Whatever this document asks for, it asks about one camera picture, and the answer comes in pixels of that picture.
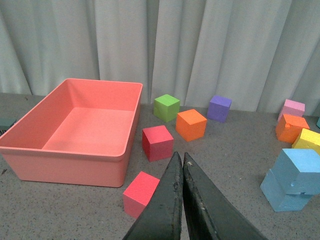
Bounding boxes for light blue foam cube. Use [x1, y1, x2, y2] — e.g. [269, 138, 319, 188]
[271, 148, 320, 195]
[260, 169, 313, 212]

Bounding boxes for orange foam cube right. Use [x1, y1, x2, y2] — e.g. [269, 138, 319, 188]
[275, 113, 310, 144]

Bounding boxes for pink foam cube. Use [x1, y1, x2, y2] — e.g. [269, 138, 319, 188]
[277, 99, 305, 122]

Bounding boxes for red foam cube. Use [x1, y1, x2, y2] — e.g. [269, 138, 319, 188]
[123, 171, 160, 219]
[142, 125, 174, 162]

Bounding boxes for salmon pink plastic bin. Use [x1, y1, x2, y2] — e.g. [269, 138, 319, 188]
[0, 78, 143, 188]

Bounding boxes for green foam cube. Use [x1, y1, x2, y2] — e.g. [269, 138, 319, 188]
[153, 94, 180, 123]

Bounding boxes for purple foam cube back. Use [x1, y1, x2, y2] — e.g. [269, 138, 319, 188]
[207, 95, 232, 123]

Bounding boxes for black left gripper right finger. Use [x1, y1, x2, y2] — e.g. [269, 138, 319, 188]
[183, 152, 266, 240]

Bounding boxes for yellow foam cube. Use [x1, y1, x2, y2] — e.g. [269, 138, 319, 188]
[291, 128, 320, 154]

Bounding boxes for red foam cube front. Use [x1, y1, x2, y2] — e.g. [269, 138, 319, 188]
[123, 171, 160, 219]

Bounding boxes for light blue plastic bin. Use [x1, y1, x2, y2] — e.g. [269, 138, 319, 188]
[316, 117, 320, 128]

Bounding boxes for white pleated curtain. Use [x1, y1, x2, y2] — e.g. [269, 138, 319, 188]
[0, 0, 320, 116]

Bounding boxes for orange foam cube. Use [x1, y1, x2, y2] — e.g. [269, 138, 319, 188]
[175, 109, 207, 142]
[275, 113, 310, 144]

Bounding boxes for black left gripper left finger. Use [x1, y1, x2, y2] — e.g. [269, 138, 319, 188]
[124, 152, 184, 240]

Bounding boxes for red foam cube back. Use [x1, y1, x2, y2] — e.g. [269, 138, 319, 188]
[142, 125, 174, 162]

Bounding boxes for orange foam cube left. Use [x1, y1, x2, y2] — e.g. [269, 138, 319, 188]
[175, 109, 207, 142]

